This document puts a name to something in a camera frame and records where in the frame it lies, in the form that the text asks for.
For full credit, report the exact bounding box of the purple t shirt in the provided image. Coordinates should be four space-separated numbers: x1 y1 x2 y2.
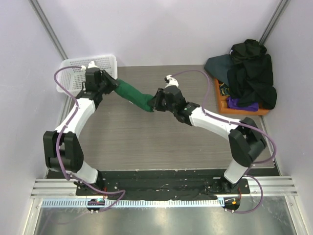
226 96 259 112

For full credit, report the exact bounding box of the green t shirt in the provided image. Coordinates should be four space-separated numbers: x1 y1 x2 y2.
114 79 154 112

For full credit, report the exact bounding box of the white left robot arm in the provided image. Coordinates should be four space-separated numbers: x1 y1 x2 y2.
43 64 118 195

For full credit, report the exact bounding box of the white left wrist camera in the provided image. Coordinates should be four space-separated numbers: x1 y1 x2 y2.
80 61 99 71

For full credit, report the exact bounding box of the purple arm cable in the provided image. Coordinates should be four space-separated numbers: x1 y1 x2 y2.
53 65 127 213
171 70 277 215

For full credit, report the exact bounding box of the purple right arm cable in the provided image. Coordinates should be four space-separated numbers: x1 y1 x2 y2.
171 70 277 215

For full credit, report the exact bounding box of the orange tray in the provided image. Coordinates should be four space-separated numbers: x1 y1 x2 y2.
213 77 270 115

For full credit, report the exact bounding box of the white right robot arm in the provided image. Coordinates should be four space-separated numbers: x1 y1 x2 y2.
148 86 267 193

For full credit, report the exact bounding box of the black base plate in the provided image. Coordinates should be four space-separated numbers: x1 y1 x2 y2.
46 168 251 201

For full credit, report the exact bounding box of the white plastic basket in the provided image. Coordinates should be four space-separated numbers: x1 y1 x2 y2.
57 54 118 96

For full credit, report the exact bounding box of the dark teal t shirt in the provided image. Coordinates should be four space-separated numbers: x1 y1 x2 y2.
204 54 234 86

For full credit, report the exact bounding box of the patterned cloth in tray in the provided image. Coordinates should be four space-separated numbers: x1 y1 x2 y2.
219 83 230 96

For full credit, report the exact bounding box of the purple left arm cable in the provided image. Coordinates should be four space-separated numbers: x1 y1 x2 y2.
53 65 127 213

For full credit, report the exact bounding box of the black t shirt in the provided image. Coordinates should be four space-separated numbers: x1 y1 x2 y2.
227 39 277 110

